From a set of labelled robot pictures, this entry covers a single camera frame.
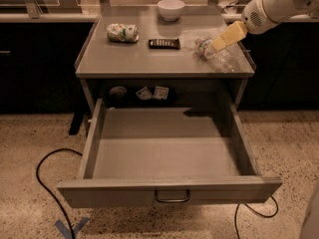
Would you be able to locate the black floor cable right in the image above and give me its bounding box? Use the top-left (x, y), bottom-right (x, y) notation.
top-left (233, 195), bottom-right (279, 239)

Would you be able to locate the black floor cable left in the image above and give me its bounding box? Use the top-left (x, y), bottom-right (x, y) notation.
top-left (35, 147), bottom-right (84, 239)

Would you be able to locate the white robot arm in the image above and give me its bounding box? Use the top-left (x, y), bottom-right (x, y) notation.
top-left (206, 0), bottom-right (319, 56)

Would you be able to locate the crushed green white soda can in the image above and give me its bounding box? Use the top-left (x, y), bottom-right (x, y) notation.
top-left (107, 23), bottom-right (139, 43)

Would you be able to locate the white sticker label left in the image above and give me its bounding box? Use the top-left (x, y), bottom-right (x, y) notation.
top-left (136, 87), bottom-right (153, 101)

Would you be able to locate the white ceramic bowl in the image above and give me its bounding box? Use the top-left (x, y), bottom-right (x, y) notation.
top-left (158, 0), bottom-right (184, 21)

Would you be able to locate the white horizontal rail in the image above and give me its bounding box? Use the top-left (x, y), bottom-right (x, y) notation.
top-left (0, 13), bottom-right (319, 24)

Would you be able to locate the clear plastic water bottle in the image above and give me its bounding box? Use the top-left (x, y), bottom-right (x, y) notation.
top-left (194, 37), bottom-right (239, 73)

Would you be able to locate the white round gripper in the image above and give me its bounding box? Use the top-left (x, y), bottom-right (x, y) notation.
top-left (212, 0), bottom-right (277, 52)

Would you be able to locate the black floor cable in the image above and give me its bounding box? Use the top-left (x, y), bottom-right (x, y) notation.
top-left (35, 147), bottom-right (84, 239)
top-left (233, 195), bottom-right (279, 239)

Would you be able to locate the black chocolate bar pack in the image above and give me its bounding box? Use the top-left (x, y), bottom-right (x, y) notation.
top-left (149, 39), bottom-right (180, 50)

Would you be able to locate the white sticker label right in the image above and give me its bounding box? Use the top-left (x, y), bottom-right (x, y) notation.
top-left (154, 86), bottom-right (168, 100)

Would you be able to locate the metal drawer handle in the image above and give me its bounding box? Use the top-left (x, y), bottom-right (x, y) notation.
top-left (155, 190), bottom-right (190, 204)

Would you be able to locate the blue tape cross mark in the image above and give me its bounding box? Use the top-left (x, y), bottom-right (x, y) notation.
top-left (55, 217), bottom-right (90, 239)

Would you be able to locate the grey open top drawer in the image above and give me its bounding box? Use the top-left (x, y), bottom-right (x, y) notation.
top-left (58, 98), bottom-right (282, 208)

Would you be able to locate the white sticker label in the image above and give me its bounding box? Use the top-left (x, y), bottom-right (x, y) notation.
top-left (154, 86), bottom-right (168, 100)
top-left (136, 87), bottom-right (153, 101)

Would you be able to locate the grey cabinet with counter top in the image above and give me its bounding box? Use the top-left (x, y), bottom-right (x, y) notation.
top-left (76, 6), bottom-right (254, 109)

